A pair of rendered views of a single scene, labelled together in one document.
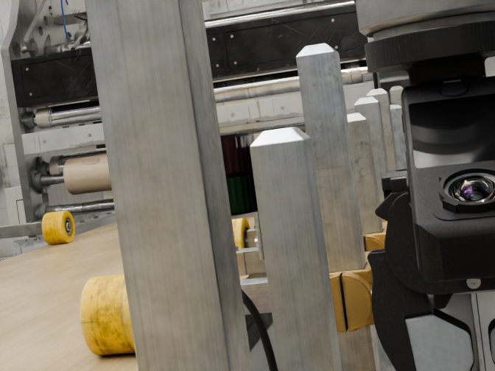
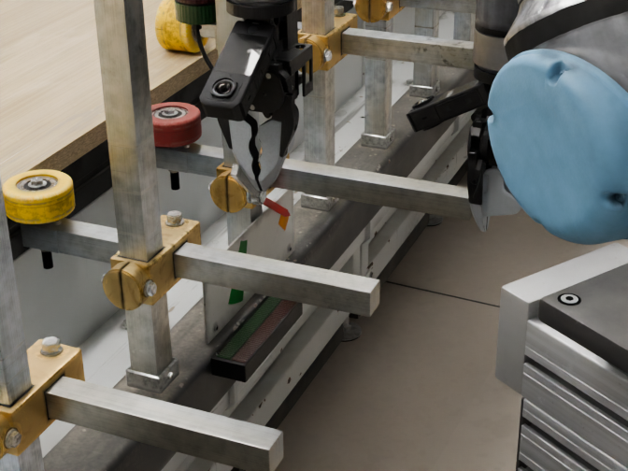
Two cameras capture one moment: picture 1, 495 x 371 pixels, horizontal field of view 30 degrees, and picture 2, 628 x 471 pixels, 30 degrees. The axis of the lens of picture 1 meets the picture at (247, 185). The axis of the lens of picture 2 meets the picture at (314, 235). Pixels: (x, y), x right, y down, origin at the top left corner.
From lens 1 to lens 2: 89 cm
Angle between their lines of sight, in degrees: 27
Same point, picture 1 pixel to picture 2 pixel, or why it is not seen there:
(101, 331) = (166, 36)
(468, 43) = (254, 15)
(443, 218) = (207, 97)
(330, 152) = not seen: outside the picture
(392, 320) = not seen: hidden behind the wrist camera
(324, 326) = not seen: hidden behind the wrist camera
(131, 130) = (107, 43)
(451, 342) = (244, 127)
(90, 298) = (162, 13)
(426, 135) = (227, 53)
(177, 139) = (121, 50)
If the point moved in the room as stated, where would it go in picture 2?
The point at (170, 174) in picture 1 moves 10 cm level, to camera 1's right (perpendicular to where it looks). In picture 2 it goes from (119, 62) to (217, 66)
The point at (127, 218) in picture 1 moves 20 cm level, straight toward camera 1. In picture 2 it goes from (104, 73) to (54, 152)
